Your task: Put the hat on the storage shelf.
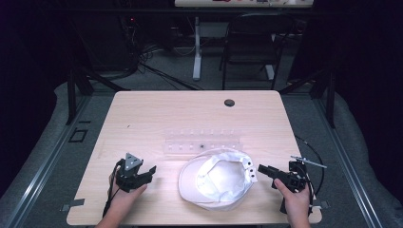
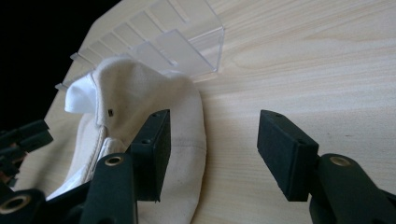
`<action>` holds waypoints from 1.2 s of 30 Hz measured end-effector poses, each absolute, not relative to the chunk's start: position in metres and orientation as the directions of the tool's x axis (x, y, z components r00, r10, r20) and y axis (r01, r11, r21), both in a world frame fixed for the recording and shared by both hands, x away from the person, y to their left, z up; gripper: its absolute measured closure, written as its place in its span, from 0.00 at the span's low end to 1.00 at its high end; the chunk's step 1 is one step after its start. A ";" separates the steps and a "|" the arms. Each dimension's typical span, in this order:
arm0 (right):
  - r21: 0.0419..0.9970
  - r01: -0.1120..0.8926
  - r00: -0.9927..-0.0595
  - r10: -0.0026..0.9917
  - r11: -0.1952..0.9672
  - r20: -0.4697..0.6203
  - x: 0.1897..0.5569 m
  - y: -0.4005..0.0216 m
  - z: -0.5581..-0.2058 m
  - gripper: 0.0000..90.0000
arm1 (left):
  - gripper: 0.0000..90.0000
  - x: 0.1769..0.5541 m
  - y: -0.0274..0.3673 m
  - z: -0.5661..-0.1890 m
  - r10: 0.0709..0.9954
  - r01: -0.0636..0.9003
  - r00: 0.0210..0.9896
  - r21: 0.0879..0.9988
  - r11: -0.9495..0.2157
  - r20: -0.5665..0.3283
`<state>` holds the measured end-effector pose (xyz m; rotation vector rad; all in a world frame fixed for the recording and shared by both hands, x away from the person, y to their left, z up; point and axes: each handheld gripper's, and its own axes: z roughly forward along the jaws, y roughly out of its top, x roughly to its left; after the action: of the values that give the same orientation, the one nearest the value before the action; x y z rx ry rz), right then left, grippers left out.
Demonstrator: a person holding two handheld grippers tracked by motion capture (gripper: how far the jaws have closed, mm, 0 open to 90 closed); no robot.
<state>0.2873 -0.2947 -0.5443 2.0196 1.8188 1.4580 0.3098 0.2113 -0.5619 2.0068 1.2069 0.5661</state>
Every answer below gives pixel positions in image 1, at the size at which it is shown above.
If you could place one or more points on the black table grommet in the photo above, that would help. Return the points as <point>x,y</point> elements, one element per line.
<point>229,103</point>

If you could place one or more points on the person's right hand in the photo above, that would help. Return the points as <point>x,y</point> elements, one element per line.
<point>296,204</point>

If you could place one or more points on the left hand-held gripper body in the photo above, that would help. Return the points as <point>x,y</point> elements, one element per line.
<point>128,181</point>

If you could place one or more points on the clear acrylic rack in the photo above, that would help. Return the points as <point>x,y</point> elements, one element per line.
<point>202,142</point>

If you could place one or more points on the black chair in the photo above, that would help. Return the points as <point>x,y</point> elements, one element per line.
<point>253,44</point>

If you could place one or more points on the black metal frame stand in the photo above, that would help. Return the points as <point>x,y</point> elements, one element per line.
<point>72,95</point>
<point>329,95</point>

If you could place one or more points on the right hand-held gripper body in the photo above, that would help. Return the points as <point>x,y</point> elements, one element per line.
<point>296,180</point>

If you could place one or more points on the white baseball cap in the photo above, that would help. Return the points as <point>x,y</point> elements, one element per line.
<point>218,180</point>

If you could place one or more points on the grey tape strip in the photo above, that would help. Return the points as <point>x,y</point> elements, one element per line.
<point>72,203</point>

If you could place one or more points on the person's left hand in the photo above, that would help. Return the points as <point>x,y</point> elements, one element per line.
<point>125,199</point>

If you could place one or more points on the white desk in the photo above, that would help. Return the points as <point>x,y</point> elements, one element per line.
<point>197,47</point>

